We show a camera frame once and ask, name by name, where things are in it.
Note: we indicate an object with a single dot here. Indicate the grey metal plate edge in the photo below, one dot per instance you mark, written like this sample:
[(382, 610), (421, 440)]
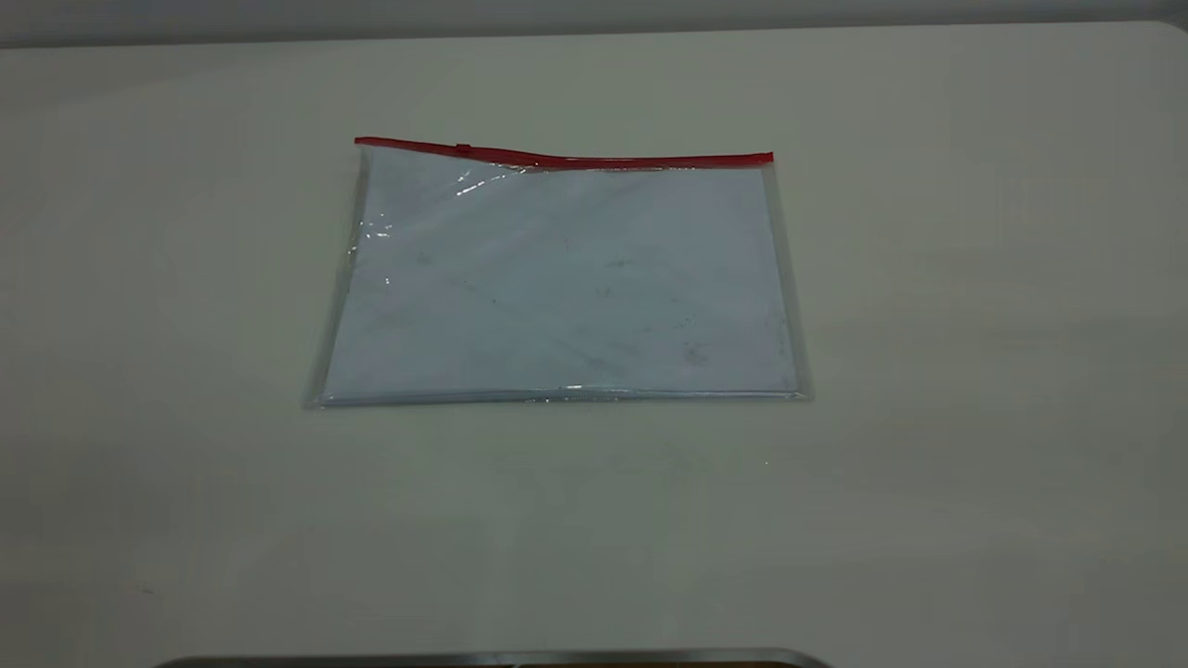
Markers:
[(501, 660)]

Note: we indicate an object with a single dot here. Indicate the transparent bag with red zipper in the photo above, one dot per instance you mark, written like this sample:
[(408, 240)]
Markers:
[(557, 278)]

